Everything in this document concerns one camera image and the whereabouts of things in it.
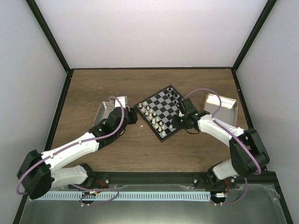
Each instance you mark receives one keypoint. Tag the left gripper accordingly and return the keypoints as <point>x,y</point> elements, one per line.
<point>133,115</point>

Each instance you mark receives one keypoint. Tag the pink tin box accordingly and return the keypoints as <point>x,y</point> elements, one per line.
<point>104,110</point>

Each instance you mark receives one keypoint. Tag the black and white chessboard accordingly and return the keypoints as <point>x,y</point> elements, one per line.
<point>164,112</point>

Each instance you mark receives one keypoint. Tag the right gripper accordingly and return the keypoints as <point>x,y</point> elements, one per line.
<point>175,124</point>

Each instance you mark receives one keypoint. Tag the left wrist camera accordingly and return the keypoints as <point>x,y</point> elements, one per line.
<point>121,102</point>

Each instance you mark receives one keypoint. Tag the black enclosure frame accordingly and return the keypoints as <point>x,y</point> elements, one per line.
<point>266,177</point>

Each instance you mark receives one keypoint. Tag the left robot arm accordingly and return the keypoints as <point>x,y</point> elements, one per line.
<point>41,172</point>

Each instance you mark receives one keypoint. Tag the black aluminium mounting rail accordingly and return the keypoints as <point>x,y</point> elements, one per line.
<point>103,180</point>

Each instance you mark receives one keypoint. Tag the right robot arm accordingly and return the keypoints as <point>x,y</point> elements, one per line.
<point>248,154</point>

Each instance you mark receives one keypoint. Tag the light blue slotted cable duct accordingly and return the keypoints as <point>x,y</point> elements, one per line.
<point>130,196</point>

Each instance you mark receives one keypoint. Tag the gold tin box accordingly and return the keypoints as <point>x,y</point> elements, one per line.
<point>228,111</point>

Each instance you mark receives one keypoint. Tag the black chess pieces row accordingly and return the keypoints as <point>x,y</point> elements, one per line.
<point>172,96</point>

